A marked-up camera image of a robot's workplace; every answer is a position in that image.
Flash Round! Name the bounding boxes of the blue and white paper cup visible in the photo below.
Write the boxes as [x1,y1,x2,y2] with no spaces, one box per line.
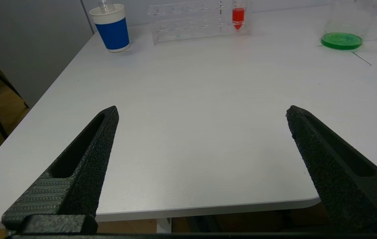
[89,4,131,53]

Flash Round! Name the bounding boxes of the clear glass beaker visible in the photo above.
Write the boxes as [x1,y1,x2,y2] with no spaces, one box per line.
[321,0,377,50]

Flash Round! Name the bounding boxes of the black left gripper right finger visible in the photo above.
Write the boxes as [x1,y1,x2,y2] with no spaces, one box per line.
[286,105,377,233]

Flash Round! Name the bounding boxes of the test tube with red pigment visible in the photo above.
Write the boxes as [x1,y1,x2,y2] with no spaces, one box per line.
[232,0,245,30]

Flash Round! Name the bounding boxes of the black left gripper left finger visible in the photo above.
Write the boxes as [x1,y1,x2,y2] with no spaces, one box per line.
[2,106,120,230]

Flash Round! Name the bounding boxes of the white table leg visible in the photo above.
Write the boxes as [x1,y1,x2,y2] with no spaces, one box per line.
[156,218,172,233]

